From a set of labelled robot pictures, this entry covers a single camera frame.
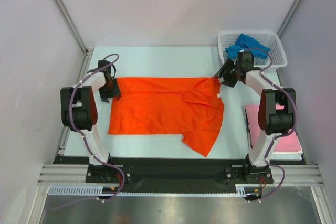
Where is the purple cable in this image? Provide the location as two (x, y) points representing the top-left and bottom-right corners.
(51, 54), (125, 210)
(241, 47), (297, 201)

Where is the right corner aluminium post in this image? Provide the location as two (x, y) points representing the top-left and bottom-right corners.
(277, 0), (303, 38)

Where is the white folded t shirt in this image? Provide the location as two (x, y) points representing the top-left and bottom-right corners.
(270, 151), (302, 161)

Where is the blue t shirt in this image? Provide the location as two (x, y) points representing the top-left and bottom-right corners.
(225, 34), (270, 59)

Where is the corner aluminium post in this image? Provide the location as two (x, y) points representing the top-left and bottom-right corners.
(277, 0), (303, 38)
(53, 0), (88, 55)

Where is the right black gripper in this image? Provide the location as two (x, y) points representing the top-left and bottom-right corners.
(214, 58), (241, 88)

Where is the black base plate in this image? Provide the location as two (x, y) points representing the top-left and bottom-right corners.
(52, 156), (307, 194)

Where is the left corner aluminium post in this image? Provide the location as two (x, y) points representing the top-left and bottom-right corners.
(53, 0), (88, 55)

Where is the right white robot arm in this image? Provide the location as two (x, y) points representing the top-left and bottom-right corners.
(215, 50), (297, 184)

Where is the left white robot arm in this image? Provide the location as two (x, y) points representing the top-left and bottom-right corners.
(60, 58), (124, 184)

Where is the orange t shirt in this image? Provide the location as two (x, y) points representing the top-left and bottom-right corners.
(108, 77), (224, 157)

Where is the pink folded t shirt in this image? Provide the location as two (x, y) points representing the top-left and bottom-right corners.
(245, 105), (303, 153)

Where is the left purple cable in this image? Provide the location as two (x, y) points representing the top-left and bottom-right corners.
(51, 54), (125, 210)

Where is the grey t shirt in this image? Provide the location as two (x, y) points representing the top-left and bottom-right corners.
(223, 51), (270, 66)

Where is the white cable duct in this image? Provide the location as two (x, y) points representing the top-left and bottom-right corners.
(47, 183), (263, 198)

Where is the white plastic basket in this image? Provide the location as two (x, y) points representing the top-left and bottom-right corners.
(217, 30), (287, 72)

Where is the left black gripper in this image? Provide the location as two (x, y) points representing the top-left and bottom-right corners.
(98, 78), (121, 103)

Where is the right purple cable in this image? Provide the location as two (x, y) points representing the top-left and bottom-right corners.
(241, 47), (297, 201)

